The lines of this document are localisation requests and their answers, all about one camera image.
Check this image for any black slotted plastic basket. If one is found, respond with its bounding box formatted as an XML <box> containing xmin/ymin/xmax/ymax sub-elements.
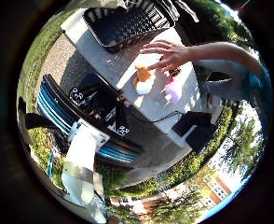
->
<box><xmin>82</xmin><ymin>5</ymin><xmax>177</xmax><ymax>54</ymax></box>

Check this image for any red brick building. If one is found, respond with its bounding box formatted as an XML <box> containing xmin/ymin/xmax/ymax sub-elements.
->
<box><xmin>112</xmin><ymin>167</ymin><xmax>234</xmax><ymax>223</ymax></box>

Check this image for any thin black table cable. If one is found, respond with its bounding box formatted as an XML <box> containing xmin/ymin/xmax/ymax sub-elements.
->
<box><xmin>129</xmin><ymin>110</ymin><xmax>185</xmax><ymax>124</ymax></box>

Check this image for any person in jeans, blue shirt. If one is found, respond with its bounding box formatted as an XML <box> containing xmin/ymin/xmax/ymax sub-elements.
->
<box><xmin>194</xmin><ymin>59</ymin><xmax>273</xmax><ymax>132</ymax></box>

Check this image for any pink and purple plush toy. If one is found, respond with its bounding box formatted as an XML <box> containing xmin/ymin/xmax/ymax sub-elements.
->
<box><xmin>163</xmin><ymin>76</ymin><xmax>185</xmax><ymax>105</ymax></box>

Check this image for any orange fox plush toy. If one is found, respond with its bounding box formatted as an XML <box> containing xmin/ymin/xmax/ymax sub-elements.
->
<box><xmin>132</xmin><ymin>62</ymin><xmax>158</xmax><ymax>96</ymax></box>

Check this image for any black box on table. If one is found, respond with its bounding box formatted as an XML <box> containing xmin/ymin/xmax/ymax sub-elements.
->
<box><xmin>171</xmin><ymin>110</ymin><xmax>219</xmax><ymax>154</ymax></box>

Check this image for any black cable loop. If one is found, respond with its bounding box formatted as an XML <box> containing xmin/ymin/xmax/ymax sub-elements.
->
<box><xmin>17</xmin><ymin>96</ymin><xmax>70</xmax><ymax>157</ymax></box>

